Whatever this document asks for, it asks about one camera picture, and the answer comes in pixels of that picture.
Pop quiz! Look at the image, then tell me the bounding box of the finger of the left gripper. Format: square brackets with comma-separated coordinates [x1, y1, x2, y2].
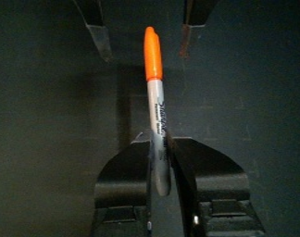
[178, 0, 220, 58]
[73, 0, 116, 62]

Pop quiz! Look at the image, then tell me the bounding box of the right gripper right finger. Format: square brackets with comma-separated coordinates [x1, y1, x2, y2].
[168, 135, 267, 237]

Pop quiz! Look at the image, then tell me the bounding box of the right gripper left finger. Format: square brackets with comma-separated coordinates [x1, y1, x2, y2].
[90, 137, 154, 237]

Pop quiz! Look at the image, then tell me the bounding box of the grey marker pen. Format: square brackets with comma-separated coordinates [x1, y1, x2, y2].
[142, 26, 173, 197]

